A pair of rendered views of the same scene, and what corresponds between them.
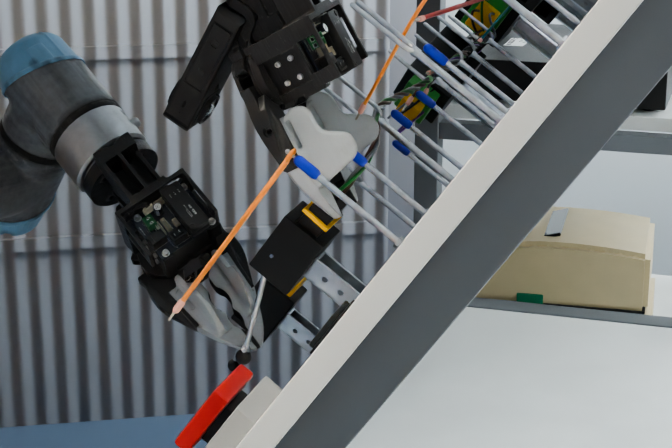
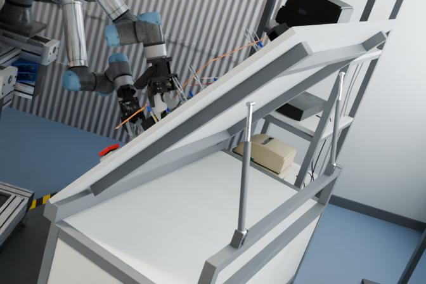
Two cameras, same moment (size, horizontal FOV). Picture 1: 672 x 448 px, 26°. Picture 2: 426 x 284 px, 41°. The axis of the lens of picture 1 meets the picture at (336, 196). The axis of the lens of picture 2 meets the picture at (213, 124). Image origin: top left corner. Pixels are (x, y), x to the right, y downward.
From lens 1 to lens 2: 0.87 m
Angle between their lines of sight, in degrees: 9
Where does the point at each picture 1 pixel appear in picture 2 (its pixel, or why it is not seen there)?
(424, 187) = not seen: hidden behind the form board
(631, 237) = (284, 152)
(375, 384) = (145, 158)
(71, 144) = (116, 82)
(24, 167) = (107, 82)
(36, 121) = (112, 73)
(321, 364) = (124, 149)
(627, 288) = (276, 165)
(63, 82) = (120, 66)
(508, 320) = (234, 161)
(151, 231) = (125, 108)
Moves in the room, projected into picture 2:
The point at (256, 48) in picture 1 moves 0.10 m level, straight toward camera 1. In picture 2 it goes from (153, 78) to (144, 86)
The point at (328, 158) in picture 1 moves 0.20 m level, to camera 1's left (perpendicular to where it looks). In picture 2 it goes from (161, 108) to (107, 87)
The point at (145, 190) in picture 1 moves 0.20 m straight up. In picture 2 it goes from (127, 98) to (140, 47)
